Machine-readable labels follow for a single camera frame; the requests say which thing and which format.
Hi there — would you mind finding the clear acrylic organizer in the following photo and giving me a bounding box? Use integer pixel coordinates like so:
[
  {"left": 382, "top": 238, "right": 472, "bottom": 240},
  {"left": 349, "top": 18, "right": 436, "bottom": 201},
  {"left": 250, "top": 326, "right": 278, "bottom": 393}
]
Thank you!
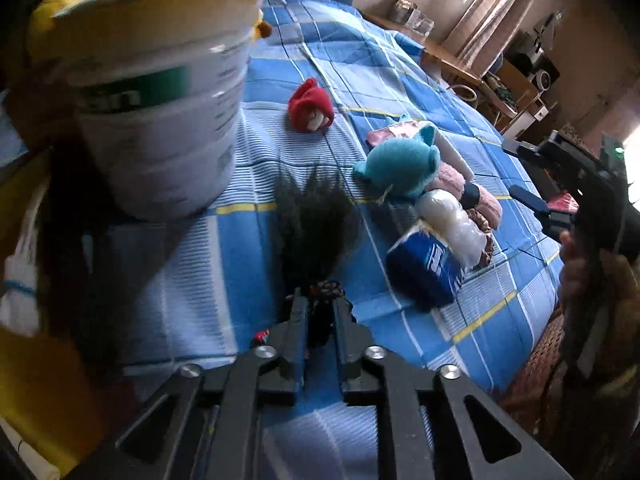
[{"left": 388, "top": 0, "right": 434, "bottom": 37}]

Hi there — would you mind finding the person right hand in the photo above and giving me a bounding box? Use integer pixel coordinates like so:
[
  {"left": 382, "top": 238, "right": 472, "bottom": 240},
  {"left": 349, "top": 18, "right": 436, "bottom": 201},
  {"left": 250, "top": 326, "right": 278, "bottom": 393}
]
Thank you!
[{"left": 559, "top": 231, "right": 639, "bottom": 359}]

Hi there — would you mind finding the white sock with blue band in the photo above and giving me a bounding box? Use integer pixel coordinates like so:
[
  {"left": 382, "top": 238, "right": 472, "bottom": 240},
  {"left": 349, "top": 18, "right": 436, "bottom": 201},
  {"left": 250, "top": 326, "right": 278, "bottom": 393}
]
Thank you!
[{"left": 1, "top": 179, "right": 49, "bottom": 337}]

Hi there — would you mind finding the blue checked bedsheet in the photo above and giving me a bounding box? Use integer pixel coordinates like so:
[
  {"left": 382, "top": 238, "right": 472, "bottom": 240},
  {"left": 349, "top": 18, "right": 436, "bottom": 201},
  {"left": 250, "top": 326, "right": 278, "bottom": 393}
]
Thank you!
[{"left": 111, "top": 0, "right": 566, "bottom": 479}]

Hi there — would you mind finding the blue tissue pack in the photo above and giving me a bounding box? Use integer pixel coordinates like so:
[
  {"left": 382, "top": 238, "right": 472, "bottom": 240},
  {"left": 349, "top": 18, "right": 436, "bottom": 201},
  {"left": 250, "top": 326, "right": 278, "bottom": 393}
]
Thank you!
[{"left": 385, "top": 222, "right": 466, "bottom": 310}]

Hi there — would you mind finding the wooden side desk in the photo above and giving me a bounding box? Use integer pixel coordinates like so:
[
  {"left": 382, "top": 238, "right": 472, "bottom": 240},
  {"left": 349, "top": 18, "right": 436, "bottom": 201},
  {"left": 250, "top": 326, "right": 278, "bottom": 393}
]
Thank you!
[{"left": 363, "top": 13, "right": 516, "bottom": 118}]

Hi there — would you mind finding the teal plush toy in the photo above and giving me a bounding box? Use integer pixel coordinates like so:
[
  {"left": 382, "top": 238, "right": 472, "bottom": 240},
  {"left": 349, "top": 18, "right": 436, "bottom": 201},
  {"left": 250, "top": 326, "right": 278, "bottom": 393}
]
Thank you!
[{"left": 352, "top": 124, "right": 442, "bottom": 200}]

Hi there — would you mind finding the white foam bar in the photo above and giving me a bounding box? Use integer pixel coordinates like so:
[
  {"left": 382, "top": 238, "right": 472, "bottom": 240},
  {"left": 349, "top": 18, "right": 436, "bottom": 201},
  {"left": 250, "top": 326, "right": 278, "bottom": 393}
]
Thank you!
[{"left": 434, "top": 128, "right": 475, "bottom": 182}]

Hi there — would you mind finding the gold tray box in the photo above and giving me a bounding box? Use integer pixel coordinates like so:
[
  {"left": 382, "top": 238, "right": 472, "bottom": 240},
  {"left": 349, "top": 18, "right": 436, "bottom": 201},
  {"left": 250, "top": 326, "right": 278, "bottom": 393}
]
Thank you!
[{"left": 0, "top": 148, "right": 141, "bottom": 478}]

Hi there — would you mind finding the white protein powder can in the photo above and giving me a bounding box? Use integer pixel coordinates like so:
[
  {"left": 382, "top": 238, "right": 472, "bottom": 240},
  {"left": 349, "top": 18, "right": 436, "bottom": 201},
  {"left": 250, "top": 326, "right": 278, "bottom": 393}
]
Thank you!
[{"left": 59, "top": 28, "right": 256, "bottom": 221}]

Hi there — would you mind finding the beige curtain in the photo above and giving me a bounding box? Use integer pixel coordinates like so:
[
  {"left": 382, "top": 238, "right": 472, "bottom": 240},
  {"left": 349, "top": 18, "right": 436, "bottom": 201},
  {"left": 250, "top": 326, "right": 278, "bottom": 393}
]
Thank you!
[{"left": 442, "top": 0, "right": 535, "bottom": 77}]

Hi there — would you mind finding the red knit item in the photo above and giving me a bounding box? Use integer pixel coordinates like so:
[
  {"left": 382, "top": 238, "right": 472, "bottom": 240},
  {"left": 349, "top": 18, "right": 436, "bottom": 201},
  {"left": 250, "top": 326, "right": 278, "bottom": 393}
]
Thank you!
[{"left": 288, "top": 78, "right": 335, "bottom": 133}]

